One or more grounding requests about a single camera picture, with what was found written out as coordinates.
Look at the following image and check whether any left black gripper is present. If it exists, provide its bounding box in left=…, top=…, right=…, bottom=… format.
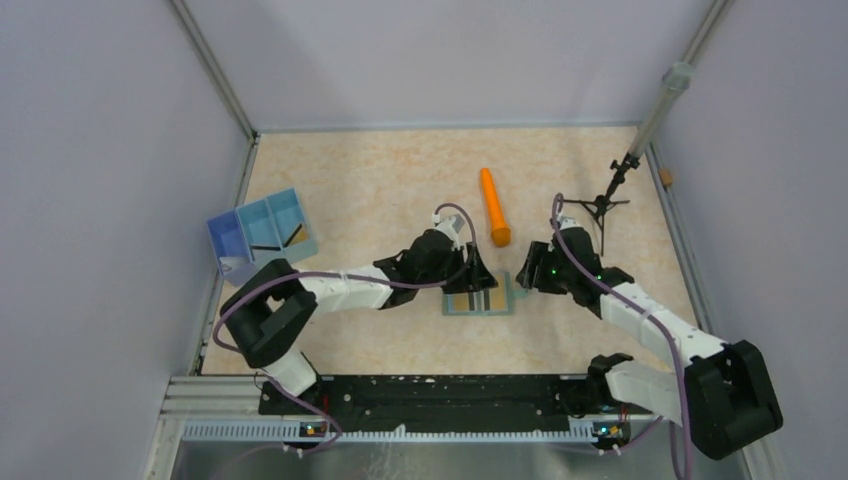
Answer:
left=418, top=242, right=498, bottom=295

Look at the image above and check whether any green card holder wallet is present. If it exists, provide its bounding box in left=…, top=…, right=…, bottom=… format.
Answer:
left=442, top=270, right=528, bottom=317

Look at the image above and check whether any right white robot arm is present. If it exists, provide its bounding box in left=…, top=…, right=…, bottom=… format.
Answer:
left=516, top=222, right=784, bottom=460

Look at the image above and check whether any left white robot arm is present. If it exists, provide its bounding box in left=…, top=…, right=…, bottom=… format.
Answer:
left=213, top=229, right=498, bottom=414

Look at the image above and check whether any orange cylinder tube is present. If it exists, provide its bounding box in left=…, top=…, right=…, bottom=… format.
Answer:
left=479, top=168, right=512, bottom=248

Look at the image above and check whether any black tripod stand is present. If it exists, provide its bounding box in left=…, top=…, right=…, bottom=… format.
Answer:
left=563, top=153, right=641, bottom=256

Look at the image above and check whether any small orange block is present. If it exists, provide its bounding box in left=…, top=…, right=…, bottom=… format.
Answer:
left=657, top=168, right=674, bottom=188

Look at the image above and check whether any blue three-compartment organizer box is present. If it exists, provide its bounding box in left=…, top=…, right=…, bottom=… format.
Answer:
left=206, top=188, right=318, bottom=287

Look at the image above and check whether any grey pole on tripod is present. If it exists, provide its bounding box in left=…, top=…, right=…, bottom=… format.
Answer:
left=627, top=62, right=695, bottom=158

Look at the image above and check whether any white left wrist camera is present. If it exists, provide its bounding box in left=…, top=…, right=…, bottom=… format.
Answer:
left=431, top=213, right=466, bottom=245

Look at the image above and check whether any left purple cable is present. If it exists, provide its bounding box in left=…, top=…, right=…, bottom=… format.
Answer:
left=210, top=202, right=480, bottom=458

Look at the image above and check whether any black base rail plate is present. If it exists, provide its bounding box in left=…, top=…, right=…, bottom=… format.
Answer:
left=258, top=374, right=644, bottom=433

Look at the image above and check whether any white perforated cable tray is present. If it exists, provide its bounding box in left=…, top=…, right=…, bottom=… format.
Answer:
left=181, top=420, right=623, bottom=444

